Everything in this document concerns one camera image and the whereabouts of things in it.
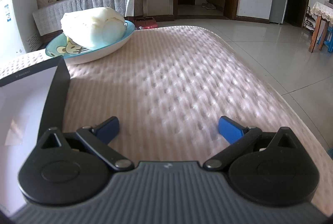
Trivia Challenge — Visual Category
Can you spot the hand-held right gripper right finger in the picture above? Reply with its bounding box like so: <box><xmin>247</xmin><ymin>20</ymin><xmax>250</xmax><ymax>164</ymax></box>
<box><xmin>202</xmin><ymin>116</ymin><xmax>300</xmax><ymax>172</ymax></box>

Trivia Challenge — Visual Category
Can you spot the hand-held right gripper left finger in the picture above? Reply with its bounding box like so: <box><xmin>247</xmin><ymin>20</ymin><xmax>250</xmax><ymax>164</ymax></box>
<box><xmin>36</xmin><ymin>116</ymin><xmax>135</xmax><ymax>172</ymax></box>

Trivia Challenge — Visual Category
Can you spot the black cardboard box white inside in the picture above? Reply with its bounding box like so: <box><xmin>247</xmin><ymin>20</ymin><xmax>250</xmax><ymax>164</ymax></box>
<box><xmin>0</xmin><ymin>55</ymin><xmax>71</xmax><ymax>216</ymax></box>

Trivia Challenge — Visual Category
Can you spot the blue cartoon plate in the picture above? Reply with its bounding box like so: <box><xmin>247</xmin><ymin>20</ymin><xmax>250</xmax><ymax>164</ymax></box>
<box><xmin>45</xmin><ymin>20</ymin><xmax>136</xmax><ymax>65</ymax></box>

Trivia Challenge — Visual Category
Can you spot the napa cabbage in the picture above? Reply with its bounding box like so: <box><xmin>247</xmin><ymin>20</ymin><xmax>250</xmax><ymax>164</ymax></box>
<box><xmin>61</xmin><ymin>7</ymin><xmax>126</xmax><ymax>48</ymax></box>

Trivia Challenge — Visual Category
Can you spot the red crate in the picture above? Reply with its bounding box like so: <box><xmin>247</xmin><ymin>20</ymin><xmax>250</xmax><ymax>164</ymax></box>
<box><xmin>134</xmin><ymin>17</ymin><xmax>158</xmax><ymax>30</ymax></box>

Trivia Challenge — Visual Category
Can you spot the cabinet with lace cloth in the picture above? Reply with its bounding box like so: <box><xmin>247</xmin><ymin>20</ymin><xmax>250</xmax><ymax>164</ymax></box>
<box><xmin>32</xmin><ymin>0</ymin><xmax>137</xmax><ymax>32</ymax></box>

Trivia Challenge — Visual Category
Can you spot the wooden table with lace cloth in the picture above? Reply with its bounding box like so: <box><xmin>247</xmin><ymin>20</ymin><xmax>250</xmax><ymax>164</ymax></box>
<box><xmin>308</xmin><ymin>1</ymin><xmax>333</xmax><ymax>53</ymax></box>

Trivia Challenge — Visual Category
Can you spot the blue stool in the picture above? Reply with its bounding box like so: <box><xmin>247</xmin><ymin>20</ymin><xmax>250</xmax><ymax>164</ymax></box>
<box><xmin>317</xmin><ymin>27</ymin><xmax>333</xmax><ymax>53</ymax></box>

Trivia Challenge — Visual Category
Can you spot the white chest freezer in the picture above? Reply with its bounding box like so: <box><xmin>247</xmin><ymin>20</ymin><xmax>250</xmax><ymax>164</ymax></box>
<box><xmin>0</xmin><ymin>0</ymin><xmax>41</xmax><ymax>64</ymax></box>

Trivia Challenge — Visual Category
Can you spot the dark cable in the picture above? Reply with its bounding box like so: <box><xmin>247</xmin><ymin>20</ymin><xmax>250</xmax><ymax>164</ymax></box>
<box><xmin>74</xmin><ymin>0</ymin><xmax>85</xmax><ymax>15</ymax></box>

